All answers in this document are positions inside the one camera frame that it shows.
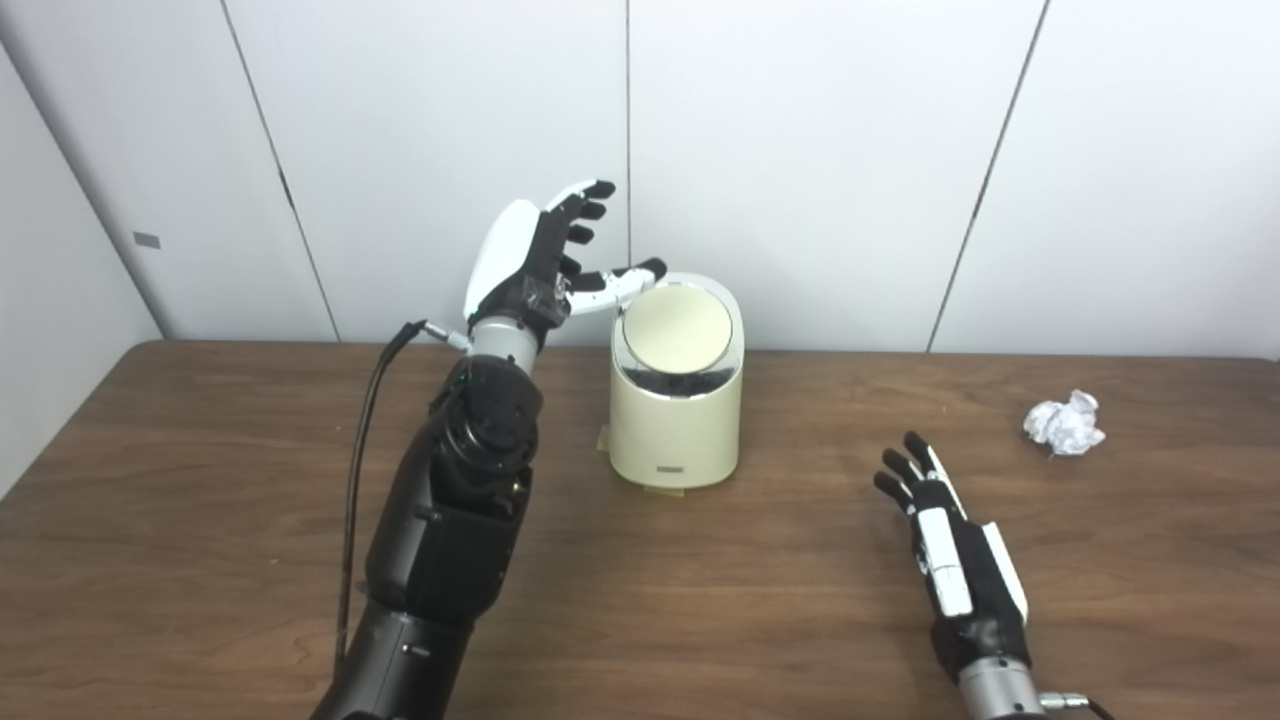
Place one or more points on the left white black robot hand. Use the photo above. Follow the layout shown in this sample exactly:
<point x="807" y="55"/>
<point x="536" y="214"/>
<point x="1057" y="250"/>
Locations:
<point x="510" y="260"/>

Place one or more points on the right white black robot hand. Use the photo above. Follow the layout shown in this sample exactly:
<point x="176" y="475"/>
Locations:
<point x="975" y="590"/>

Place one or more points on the round cream bin lid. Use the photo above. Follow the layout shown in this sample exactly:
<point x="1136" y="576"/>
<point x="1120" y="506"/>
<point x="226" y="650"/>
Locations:
<point x="678" y="328"/>

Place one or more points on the white paper ball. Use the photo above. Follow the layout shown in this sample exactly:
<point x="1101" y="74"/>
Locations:
<point x="1065" y="425"/>

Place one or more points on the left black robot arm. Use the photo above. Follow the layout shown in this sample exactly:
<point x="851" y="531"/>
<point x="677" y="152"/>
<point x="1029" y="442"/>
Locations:
<point x="450" y="530"/>

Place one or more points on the cream-colored bin body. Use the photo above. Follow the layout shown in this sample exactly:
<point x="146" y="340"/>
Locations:
<point x="675" y="435"/>

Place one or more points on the wide yellow tape strip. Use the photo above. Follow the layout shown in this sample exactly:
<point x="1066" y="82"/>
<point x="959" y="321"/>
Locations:
<point x="664" y="490"/>

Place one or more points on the small gray wall label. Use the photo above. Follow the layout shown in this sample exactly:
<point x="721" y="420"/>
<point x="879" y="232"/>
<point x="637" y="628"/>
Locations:
<point x="147" y="240"/>

